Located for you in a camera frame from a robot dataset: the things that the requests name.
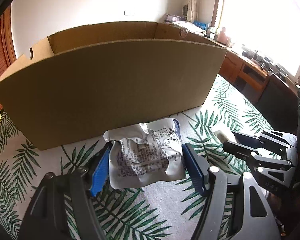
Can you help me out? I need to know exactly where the brown cardboard box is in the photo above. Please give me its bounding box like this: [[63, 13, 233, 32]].
[[0, 21, 226, 150]]

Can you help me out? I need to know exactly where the wooden sideboard cabinet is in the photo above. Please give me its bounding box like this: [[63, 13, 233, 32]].
[[219, 50, 298, 120]]

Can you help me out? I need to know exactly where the white blue foil snack pouch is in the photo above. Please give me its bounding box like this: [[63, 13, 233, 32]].
[[103, 118, 186, 190]]

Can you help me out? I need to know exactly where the beige curtain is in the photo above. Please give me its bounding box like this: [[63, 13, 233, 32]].
[[186, 0, 199, 23]]

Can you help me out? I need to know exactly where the white cake snack packet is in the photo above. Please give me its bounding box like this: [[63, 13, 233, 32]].
[[214, 130, 236, 143]]

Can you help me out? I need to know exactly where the palm leaf print bedsheet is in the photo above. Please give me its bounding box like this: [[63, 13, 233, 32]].
[[0, 76, 298, 239]]

